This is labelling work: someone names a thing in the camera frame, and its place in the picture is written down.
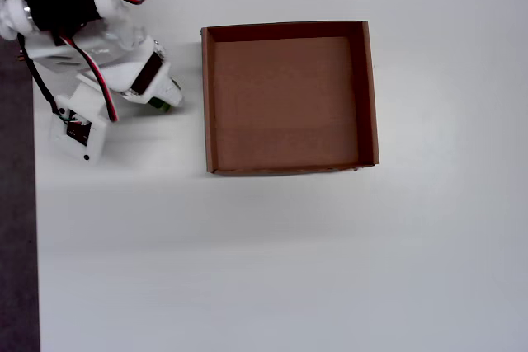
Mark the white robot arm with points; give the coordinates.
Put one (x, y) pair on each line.
(12, 10)

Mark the green cube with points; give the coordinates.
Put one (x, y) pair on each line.
(158, 104)

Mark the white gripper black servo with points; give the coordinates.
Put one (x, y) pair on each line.
(147, 74)

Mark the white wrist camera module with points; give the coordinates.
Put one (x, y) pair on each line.
(97, 142)

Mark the metal table clamp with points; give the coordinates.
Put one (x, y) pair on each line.
(20, 55)

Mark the brown cardboard box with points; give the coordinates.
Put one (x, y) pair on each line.
(284, 100)

